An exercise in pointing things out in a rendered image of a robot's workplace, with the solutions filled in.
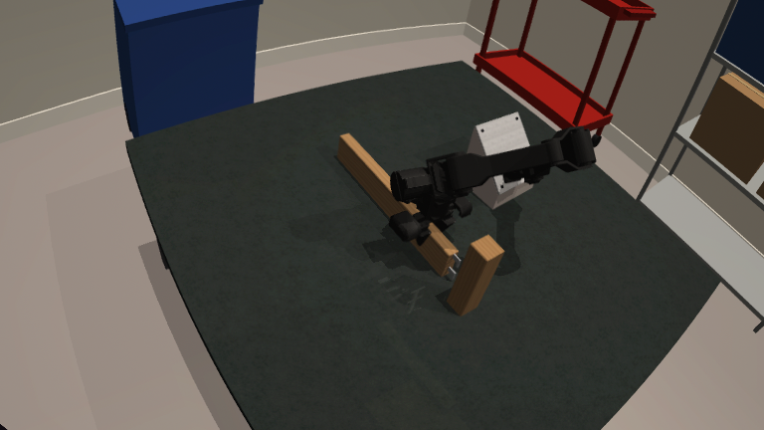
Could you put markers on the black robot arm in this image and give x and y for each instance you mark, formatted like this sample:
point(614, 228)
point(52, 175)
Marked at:
point(461, 172)

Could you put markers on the wooden side rail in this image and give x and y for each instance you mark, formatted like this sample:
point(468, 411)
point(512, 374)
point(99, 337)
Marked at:
point(437, 248)

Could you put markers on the brown wooden post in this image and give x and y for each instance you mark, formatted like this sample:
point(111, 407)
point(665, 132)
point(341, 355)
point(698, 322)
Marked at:
point(479, 265)

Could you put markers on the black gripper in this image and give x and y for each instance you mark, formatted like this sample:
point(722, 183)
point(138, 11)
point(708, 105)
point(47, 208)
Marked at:
point(436, 211)

